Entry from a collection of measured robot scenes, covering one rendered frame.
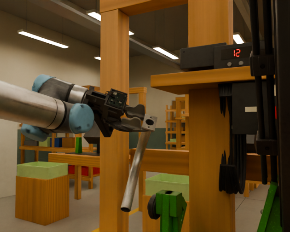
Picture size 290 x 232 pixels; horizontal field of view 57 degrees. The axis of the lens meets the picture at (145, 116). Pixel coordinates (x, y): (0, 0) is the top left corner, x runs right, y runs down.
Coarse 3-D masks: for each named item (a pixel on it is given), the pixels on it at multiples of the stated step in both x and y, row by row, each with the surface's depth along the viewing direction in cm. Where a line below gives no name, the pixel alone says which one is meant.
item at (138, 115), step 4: (140, 104) 81; (128, 108) 83; (132, 108) 83; (136, 108) 82; (140, 108) 82; (144, 108) 82; (128, 112) 84; (132, 112) 84; (136, 112) 84; (140, 112) 84; (144, 112) 83; (128, 116) 84; (132, 116) 84; (136, 116) 84; (140, 116) 84; (144, 116) 84
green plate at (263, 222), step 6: (270, 186) 47; (276, 186) 47; (270, 192) 47; (276, 192) 50; (270, 198) 47; (276, 198) 48; (264, 204) 56; (270, 204) 47; (276, 204) 48; (264, 210) 48; (270, 210) 47; (276, 210) 48; (264, 216) 48; (270, 216) 48; (276, 216) 48; (264, 222) 48; (270, 222) 48; (276, 222) 48; (258, 228) 48; (264, 228) 48; (270, 228) 48; (276, 228) 48
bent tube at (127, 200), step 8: (144, 120) 82; (152, 120) 83; (144, 128) 81; (152, 128) 81; (144, 136) 86; (144, 144) 88; (136, 152) 89; (144, 152) 90; (136, 160) 88; (136, 168) 86; (136, 176) 84; (128, 184) 82; (136, 184) 83; (128, 192) 79; (128, 200) 78; (128, 208) 76
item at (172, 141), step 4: (168, 120) 1083; (172, 120) 1075; (184, 120) 1049; (184, 128) 1069; (168, 132) 1076; (172, 132) 1068; (184, 132) 1042; (172, 136) 1126; (184, 136) 1054; (172, 140) 1075; (184, 140) 1054; (172, 144) 1066; (184, 144) 1041; (172, 148) 1078
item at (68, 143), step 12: (24, 144) 699; (36, 144) 678; (48, 144) 659; (60, 144) 636; (72, 144) 621; (36, 156) 732; (72, 168) 612; (84, 168) 591; (96, 168) 610; (84, 180) 580
